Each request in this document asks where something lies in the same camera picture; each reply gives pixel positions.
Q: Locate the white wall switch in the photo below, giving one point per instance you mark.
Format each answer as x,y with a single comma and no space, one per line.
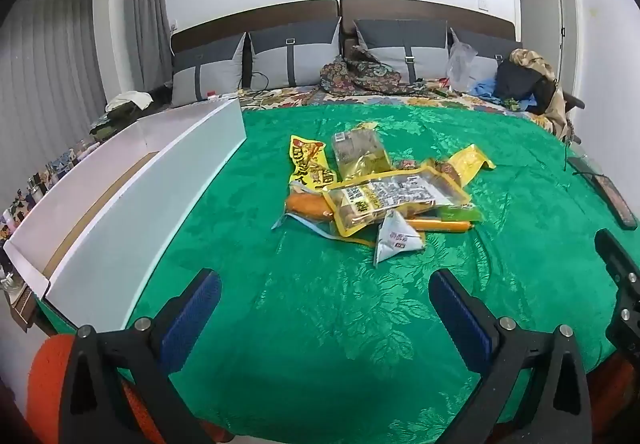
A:
484,4

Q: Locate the black chair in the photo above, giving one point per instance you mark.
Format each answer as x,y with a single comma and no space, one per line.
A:
575,100

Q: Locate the clear packet brown snack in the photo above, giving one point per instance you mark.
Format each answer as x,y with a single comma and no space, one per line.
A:
445,169

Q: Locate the dark camouflage cloth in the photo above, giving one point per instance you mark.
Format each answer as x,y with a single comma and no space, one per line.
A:
112,119

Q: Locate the yellow printed snack packet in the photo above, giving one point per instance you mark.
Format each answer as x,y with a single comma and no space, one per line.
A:
307,159

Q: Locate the dark floral cloth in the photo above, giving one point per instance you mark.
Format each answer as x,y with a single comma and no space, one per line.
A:
360,74

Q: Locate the grey headboard pillows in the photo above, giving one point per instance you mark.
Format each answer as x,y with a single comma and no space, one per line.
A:
250,17

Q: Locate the brown headboard panel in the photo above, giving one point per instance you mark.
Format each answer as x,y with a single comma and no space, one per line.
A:
425,9

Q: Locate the clear plastic bag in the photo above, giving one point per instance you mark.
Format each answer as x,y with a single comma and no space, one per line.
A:
462,64

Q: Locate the large clear yellow-edged snack packet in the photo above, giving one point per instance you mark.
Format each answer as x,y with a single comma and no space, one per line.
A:
390,194

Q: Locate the floral bed sheet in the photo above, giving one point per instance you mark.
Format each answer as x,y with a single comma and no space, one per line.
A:
290,97

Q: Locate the gold clear snack packet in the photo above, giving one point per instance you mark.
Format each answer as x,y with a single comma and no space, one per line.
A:
357,149

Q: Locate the black smartphone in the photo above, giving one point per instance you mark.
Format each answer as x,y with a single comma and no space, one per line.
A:
617,204

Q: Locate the long white cardboard box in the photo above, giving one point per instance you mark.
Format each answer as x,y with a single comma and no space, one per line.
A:
150,204

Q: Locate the blue cloth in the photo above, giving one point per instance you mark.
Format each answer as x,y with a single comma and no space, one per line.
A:
487,89

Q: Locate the green patterned blanket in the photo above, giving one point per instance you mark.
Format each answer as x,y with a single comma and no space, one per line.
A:
300,324

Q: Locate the clear packet with orange sausage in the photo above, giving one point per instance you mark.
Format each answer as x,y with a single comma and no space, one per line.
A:
305,206

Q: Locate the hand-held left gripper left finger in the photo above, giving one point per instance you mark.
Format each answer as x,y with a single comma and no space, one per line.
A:
192,319

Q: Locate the white sheer curtain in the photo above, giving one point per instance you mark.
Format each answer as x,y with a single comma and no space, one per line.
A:
50,74

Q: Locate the green fish snack packet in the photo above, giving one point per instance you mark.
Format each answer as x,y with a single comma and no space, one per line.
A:
462,213

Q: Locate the grey headboard cushion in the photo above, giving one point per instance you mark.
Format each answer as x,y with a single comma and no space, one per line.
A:
210,74
380,44
270,59
487,44

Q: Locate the orange sausage stick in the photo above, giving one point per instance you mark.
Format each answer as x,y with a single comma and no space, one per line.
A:
440,225

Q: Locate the small red snack packet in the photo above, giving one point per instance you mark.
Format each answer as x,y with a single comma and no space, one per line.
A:
406,164

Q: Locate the white triangular snack packet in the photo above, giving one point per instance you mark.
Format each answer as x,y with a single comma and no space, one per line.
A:
397,239

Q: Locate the row of small bottles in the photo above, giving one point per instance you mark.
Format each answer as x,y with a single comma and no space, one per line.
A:
60,164

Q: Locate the white door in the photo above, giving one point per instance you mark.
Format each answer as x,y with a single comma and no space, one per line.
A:
540,4

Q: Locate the white cloth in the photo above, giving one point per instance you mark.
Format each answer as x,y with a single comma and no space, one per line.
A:
130,99

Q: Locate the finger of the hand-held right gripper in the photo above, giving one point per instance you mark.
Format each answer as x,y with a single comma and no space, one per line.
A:
612,256

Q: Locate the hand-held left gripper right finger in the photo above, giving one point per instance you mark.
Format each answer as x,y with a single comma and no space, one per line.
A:
460,324

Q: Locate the pile of clothes and bag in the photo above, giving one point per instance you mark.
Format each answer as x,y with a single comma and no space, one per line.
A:
530,57

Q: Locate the black bag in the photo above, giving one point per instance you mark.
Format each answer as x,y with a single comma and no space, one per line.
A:
520,79

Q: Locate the long yellow snack packet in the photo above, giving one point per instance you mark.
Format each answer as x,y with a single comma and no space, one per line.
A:
467,162

